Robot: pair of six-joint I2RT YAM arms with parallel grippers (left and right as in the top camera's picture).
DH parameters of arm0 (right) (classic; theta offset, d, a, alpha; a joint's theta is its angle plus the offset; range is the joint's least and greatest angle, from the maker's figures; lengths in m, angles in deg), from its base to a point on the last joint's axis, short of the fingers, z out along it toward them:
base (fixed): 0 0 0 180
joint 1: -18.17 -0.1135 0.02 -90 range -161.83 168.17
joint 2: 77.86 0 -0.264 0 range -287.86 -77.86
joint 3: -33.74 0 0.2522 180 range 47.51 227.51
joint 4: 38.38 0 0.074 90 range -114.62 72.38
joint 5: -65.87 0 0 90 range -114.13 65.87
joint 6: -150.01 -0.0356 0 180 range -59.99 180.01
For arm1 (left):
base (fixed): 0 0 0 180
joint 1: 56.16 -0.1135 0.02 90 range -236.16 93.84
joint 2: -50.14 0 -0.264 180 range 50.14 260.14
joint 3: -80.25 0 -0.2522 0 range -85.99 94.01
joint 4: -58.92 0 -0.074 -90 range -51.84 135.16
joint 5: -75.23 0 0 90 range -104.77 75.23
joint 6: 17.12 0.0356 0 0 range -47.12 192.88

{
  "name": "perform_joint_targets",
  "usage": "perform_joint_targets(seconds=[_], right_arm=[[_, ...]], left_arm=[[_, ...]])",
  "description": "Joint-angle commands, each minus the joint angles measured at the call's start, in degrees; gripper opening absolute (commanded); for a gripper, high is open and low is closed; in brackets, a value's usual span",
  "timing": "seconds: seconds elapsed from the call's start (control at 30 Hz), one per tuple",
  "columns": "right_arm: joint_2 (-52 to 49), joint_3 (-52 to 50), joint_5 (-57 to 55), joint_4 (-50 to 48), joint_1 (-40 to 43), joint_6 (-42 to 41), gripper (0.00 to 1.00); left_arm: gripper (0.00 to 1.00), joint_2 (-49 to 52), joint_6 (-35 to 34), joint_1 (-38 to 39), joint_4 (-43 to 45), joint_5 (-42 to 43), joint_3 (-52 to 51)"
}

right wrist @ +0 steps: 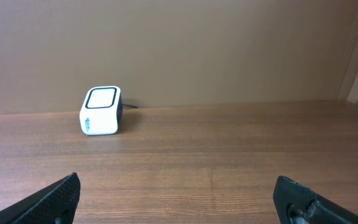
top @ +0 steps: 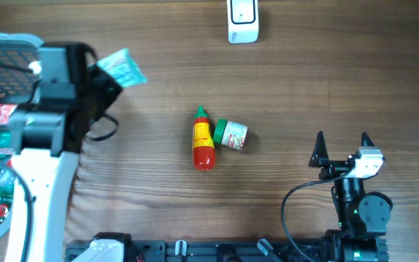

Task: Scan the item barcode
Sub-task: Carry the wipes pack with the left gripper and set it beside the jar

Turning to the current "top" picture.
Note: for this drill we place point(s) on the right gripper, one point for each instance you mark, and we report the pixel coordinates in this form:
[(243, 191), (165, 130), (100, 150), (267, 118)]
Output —
[(319, 158)]

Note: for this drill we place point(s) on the green lid jar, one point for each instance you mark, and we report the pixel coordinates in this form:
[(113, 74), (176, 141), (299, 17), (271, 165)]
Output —
[(230, 134)]

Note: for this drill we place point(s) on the red sauce bottle green cap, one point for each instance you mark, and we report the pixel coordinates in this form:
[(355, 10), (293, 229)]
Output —
[(203, 149)]

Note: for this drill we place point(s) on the teal wet wipes pack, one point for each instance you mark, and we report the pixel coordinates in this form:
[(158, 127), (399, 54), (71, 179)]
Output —
[(122, 67)]

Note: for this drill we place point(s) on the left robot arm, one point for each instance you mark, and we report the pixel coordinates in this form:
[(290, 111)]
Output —
[(47, 134)]

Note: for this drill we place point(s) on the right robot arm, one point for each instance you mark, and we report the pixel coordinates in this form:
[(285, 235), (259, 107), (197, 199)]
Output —
[(362, 216)]

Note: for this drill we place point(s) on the white barcode scanner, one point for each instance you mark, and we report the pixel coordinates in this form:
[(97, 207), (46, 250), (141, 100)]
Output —
[(243, 21)]

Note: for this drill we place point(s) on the small red box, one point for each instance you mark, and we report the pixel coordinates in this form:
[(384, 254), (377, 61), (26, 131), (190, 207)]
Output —
[(6, 111)]

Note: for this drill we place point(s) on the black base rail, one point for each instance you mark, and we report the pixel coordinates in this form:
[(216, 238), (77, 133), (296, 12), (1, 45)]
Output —
[(308, 250)]

